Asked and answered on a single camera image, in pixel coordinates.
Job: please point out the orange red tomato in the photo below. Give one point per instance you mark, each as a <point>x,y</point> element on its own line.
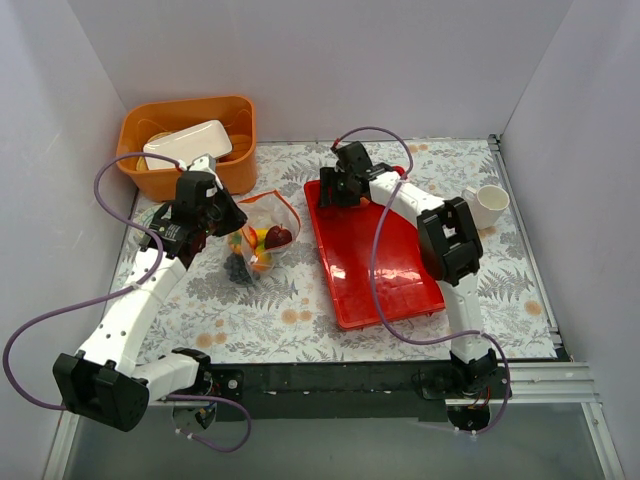
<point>235,241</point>

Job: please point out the patterned small bowl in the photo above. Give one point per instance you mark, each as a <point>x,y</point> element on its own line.
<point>145,218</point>

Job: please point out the yellow plate in tub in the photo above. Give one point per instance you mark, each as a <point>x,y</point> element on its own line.
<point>142,164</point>

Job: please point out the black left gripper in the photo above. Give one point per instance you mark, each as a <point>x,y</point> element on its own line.
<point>230,215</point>

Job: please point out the red plastic tray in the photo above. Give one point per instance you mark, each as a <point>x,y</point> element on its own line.
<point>360,276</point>

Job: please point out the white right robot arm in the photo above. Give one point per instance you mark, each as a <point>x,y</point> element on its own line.
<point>449,246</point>

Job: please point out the white mug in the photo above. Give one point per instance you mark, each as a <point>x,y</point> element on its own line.
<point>486,204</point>

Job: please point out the green orange mango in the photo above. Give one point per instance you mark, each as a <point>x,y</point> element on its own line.
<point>261,260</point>

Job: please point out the orange plastic tub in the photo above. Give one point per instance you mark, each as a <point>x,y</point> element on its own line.
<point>236,173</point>

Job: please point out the white rectangular dish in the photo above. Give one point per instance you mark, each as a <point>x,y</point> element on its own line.
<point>207,138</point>

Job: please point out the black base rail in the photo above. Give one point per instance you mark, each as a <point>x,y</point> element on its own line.
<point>405,389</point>

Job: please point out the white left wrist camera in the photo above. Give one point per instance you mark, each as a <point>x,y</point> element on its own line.
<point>205,163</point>

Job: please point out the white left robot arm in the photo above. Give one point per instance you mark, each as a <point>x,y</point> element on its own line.
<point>103,380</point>

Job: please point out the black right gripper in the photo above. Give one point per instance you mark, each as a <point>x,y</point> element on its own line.
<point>332,187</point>

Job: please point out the dark grape bunch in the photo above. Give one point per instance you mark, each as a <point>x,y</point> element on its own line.
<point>238,272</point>

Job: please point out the clear zip bag orange zipper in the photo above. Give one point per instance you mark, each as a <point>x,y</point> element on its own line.
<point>264,211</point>

